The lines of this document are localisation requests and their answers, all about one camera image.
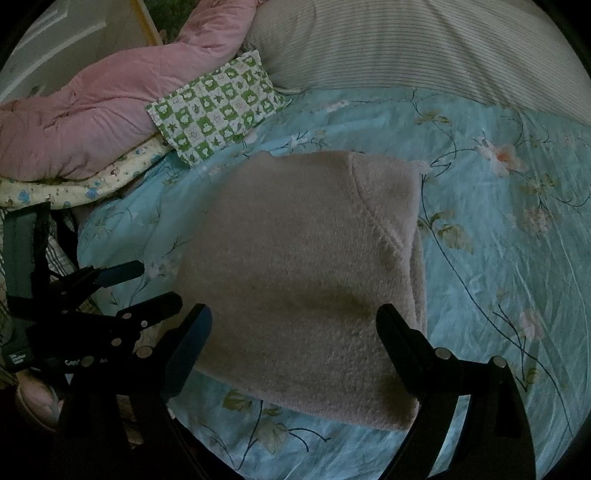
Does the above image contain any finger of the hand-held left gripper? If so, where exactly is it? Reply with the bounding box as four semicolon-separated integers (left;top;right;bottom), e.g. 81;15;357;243
92;292;184;352
60;260;145;297

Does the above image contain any green checkered small pillow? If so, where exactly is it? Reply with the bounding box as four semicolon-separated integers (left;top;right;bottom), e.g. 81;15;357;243
145;50;287;168

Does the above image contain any pink slipper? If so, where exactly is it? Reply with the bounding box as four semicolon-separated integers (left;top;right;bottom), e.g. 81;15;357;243
16;376;65;428

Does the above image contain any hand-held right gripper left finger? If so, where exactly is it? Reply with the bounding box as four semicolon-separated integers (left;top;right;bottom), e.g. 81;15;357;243
51;302;214;480

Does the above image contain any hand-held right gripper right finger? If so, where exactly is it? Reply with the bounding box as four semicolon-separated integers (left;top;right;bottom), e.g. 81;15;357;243
375;304;537;480

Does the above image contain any white panelled door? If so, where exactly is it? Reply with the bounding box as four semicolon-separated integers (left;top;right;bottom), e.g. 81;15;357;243
0;0;163;105

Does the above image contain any pink quilt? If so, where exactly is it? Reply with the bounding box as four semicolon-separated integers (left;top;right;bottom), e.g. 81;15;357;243
0;0;257;182

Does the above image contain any light blue floral bedsheet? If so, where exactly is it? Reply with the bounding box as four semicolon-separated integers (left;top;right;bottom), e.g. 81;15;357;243
76;85;591;480

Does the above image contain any grey striped pillow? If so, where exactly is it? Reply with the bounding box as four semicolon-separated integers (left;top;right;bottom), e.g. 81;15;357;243
242;0;591;139

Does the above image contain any beige knit sweater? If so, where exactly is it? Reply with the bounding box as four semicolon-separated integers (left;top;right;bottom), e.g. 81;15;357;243
173;150;428;432

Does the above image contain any plaid cloth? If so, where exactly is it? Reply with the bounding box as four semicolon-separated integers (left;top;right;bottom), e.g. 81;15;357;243
46;217;82;278

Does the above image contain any cream printed blanket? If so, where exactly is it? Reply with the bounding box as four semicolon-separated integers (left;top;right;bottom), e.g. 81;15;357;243
0;138;170;211

